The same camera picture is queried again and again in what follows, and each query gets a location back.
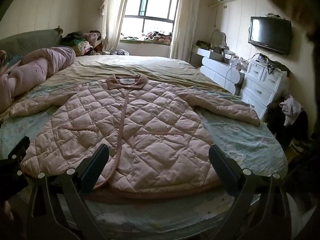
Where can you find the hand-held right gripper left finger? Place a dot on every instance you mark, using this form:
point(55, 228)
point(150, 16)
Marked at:
point(95, 166)

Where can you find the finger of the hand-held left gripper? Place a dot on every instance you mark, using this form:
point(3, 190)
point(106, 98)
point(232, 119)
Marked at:
point(18, 151)

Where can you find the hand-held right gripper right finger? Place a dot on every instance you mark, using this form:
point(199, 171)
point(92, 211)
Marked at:
point(223, 170)

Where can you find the pink quilted jacket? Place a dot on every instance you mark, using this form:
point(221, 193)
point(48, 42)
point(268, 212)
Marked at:
point(155, 130)

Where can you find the dark clothes heap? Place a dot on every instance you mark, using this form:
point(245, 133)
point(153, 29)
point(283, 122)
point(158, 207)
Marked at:
point(277, 127)

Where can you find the pile of clothes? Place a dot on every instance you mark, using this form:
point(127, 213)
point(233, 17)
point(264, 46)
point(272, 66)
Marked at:
point(80, 42)

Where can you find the clothes heap on windowsill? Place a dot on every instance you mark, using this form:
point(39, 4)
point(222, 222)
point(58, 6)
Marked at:
point(157, 37)

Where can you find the person's left hand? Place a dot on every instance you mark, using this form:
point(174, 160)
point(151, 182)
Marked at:
point(7, 210)

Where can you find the light blue printed bedsheet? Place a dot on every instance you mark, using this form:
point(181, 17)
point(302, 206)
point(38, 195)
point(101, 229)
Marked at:
point(245, 140)

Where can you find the pink duvet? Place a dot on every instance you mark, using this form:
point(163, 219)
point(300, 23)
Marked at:
point(32, 72)

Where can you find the white cloth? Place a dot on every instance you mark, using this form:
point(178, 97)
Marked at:
point(291, 110)

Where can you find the white chest of drawers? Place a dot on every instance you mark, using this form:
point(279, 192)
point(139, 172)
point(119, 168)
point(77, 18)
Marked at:
point(262, 87)

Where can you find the white vanity table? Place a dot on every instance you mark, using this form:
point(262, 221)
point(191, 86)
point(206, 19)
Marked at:
point(220, 72)

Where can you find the green quilted headboard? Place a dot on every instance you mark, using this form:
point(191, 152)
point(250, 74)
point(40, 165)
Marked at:
point(27, 41)

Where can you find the clutter of small bottles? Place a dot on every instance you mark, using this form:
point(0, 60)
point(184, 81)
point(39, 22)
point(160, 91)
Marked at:
point(225, 52)

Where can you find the vanity mirror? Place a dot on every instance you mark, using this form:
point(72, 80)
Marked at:
point(218, 38)

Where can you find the cream curtain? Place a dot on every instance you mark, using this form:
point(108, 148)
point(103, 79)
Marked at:
point(115, 15)
point(183, 17)

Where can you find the window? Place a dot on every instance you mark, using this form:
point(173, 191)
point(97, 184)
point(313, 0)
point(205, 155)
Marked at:
point(155, 5)

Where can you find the dark fuzzy cloth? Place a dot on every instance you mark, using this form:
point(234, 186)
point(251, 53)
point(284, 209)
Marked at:
point(295, 2)

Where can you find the black wall television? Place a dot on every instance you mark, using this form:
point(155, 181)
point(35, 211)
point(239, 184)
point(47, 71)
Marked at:
point(271, 35)

